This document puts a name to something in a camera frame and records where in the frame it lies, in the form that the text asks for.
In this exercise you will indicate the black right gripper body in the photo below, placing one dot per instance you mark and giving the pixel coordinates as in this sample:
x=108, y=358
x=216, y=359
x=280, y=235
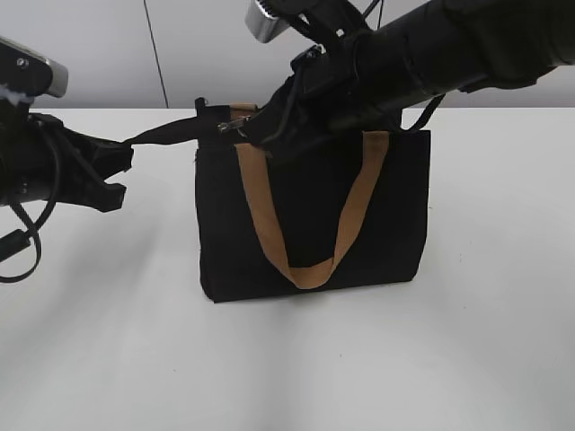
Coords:
x=321, y=100

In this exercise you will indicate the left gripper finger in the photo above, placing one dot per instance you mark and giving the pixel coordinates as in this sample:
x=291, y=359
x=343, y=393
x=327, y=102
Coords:
x=101, y=196
x=110, y=157

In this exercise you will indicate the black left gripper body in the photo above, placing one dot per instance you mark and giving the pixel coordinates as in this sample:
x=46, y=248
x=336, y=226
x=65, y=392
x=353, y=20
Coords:
x=53, y=158

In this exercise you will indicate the black canvas tote bag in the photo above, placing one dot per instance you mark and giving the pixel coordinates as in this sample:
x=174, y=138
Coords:
x=308, y=195

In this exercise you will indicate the silver zipper pull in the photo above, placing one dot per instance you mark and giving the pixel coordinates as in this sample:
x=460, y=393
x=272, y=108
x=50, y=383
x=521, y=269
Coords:
x=236, y=125

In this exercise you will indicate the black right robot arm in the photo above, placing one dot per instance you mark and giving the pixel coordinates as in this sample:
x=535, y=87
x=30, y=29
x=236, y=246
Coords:
x=443, y=46

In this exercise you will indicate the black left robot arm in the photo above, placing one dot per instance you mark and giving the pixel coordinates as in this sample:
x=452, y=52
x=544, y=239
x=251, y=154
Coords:
x=13, y=119

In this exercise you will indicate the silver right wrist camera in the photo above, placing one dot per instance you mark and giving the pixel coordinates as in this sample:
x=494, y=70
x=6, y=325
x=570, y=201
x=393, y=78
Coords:
x=267, y=19

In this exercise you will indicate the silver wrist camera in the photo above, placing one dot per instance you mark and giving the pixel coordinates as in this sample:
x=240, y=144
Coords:
x=267, y=19
x=26, y=71

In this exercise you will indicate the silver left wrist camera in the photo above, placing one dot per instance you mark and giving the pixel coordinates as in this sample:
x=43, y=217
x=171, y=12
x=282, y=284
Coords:
x=26, y=71

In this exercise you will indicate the tan front bag handle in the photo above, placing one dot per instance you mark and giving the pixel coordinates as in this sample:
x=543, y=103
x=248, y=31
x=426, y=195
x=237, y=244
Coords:
x=256, y=186

